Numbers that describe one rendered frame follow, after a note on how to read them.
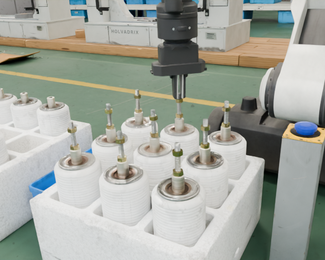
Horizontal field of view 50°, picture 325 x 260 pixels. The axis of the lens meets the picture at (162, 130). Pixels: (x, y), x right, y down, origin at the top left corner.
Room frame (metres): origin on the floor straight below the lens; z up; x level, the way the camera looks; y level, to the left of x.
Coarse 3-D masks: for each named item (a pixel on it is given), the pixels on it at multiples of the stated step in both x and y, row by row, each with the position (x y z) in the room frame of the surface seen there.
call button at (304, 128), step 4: (296, 124) 0.60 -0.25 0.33; (300, 124) 0.60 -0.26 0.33; (304, 124) 0.60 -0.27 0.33; (308, 124) 0.60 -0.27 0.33; (312, 124) 0.60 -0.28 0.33; (296, 128) 0.59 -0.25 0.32; (300, 128) 0.58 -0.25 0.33; (304, 128) 0.58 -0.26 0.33; (308, 128) 0.58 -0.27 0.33; (312, 128) 0.58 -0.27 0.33; (316, 128) 0.58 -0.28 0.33; (300, 132) 0.59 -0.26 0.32; (304, 132) 0.58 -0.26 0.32; (308, 132) 0.58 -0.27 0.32; (312, 132) 0.58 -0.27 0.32
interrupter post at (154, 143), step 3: (150, 138) 0.67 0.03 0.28; (153, 138) 0.67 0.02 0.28; (156, 138) 0.67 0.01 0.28; (150, 141) 0.67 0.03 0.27; (153, 141) 0.67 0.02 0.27; (156, 141) 0.67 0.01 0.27; (150, 144) 0.67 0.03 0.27; (153, 144) 0.67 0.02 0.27; (156, 144) 0.67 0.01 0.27; (159, 144) 0.68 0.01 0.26; (150, 147) 0.67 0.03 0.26; (153, 147) 0.67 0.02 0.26; (156, 147) 0.67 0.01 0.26; (159, 147) 0.68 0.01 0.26; (150, 150) 0.67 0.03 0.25; (153, 150) 0.67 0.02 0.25; (156, 150) 0.67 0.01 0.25
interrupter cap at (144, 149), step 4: (144, 144) 0.70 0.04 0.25; (148, 144) 0.70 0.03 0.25; (160, 144) 0.70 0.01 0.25; (164, 144) 0.69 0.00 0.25; (168, 144) 0.69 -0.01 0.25; (140, 148) 0.68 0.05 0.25; (144, 148) 0.68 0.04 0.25; (148, 148) 0.69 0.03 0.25; (160, 148) 0.68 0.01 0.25; (164, 148) 0.68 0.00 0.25; (168, 148) 0.68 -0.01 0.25; (140, 152) 0.66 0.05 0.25; (144, 152) 0.66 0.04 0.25; (148, 152) 0.66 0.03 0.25; (152, 152) 0.67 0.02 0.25; (156, 152) 0.66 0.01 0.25; (160, 152) 0.66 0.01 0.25; (164, 152) 0.66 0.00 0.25; (168, 152) 0.66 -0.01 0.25; (148, 156) 0.64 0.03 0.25; (152, 156) 0.64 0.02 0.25; (156, 156) 0.64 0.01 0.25; (160, 156) 0.64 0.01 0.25
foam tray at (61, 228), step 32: (256, 160) 0.74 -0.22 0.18; (256, 192) 0.69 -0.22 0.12; (64, 224) 0.56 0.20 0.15; (96, 224) 0.52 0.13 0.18; (224, 224) 0.51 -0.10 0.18; (256, 224) 0.72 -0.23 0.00; (64, 256) 0.57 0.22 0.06; (96, 256) 0.52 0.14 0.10; (128, 256) 0.48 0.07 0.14; (160, 256) 0.45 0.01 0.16; (192, 256) 0.43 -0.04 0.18; (224, 256) 0.51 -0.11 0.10
